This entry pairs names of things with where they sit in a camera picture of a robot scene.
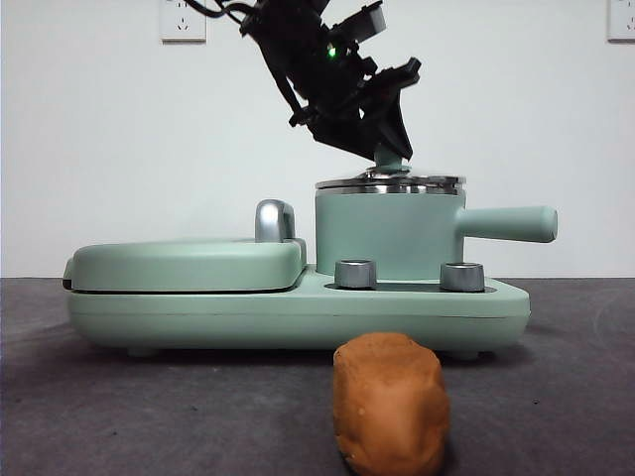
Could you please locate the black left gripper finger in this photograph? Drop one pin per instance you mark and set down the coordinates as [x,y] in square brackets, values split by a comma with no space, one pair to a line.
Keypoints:
[352,134]
[394,124]

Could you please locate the glass lid with green knob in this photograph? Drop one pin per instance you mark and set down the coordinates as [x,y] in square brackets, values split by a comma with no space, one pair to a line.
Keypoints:
[392,181]

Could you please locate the brown potato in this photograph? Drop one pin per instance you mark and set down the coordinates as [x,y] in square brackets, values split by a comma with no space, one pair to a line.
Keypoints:
[392,406]

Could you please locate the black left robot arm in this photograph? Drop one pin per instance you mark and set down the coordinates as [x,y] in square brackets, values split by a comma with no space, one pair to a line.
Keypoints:
[297,54]

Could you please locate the mint green hinged grill lid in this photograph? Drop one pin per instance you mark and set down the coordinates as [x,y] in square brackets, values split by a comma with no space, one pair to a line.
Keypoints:
[188,263]

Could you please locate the silver control knob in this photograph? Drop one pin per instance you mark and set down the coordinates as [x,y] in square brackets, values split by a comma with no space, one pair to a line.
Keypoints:
[461,276]
[354,274]

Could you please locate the mint green breakfast machine base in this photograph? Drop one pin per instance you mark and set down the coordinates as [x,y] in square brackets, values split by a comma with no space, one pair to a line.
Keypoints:
[297,317]

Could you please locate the white wall socket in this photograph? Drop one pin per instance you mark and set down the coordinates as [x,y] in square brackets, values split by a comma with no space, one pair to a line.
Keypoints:
[622,22]
[181,25]

